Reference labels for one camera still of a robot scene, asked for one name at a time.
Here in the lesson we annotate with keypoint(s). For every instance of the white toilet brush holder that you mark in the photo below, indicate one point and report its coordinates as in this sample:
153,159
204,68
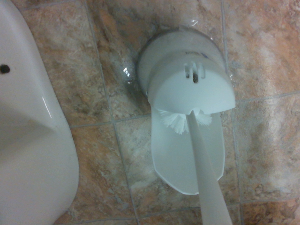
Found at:
178,75

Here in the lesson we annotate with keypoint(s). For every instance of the white toilet brush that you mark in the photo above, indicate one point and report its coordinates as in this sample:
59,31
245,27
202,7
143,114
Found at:
206,164

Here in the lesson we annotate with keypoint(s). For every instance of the white toilet bowl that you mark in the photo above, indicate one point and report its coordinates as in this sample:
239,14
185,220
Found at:
30,140

